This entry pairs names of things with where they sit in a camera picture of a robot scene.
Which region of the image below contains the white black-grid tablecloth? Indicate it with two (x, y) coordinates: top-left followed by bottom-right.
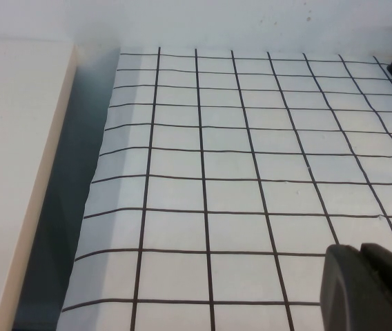
(61, 46), (392, 331)

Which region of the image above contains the white board with beige edge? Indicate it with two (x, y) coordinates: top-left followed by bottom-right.
(0, 37), (79, 331)

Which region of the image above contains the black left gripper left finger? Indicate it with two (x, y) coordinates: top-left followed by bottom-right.
(320, 243), (390, 331)

